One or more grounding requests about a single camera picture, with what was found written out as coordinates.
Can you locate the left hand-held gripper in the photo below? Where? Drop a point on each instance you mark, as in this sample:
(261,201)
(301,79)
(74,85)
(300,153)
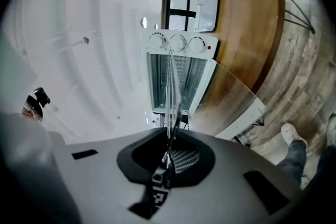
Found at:
(160,191)

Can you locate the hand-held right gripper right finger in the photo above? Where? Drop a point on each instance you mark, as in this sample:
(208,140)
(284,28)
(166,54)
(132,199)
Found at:
(223,186)

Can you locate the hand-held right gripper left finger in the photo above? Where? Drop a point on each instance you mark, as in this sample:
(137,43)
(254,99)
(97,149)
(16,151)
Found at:
(105,178)

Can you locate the silver baking tray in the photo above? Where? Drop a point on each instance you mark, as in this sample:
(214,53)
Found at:
(208,8)

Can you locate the white toaster oven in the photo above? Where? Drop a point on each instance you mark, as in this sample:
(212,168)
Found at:
(178,43)

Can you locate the person's left leg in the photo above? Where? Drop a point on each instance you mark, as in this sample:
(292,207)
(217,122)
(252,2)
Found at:
(294,162)

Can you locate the person's left shoe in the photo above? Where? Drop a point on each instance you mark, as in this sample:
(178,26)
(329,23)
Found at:
(292,133)

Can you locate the person's shoe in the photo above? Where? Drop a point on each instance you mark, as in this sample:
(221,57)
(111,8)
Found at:
(331,129)
(292,133)

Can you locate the person's head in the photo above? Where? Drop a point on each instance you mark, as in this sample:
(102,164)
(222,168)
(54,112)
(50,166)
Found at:
(32,112)

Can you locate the person's right shoe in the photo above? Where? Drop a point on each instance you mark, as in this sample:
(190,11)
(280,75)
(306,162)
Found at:
(331,129)

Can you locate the metal ceiling sprinkler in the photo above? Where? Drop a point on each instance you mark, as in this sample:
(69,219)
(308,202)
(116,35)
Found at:
(85,40)

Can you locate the brown wooden table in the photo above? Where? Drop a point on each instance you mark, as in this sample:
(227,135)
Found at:
(249,34)

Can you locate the black head camera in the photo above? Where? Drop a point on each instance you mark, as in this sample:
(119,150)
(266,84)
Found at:
(42,97)

